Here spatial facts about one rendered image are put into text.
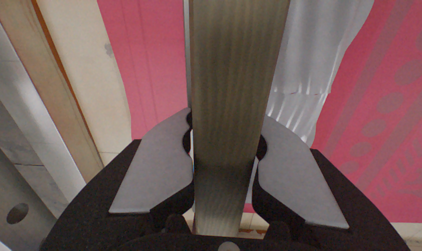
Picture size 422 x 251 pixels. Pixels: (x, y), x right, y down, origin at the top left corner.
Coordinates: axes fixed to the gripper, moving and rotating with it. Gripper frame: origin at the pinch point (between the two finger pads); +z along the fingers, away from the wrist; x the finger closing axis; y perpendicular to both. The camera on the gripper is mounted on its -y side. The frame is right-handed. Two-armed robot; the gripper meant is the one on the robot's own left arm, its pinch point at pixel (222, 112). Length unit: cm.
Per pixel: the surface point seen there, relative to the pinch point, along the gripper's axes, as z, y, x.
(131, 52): 5.3, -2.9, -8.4
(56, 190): 101, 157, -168
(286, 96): 4.5, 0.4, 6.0
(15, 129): 101, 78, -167
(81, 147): 3.4, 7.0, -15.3
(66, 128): 2.7, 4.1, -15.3
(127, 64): 5.3, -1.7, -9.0
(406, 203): 5.2, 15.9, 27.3
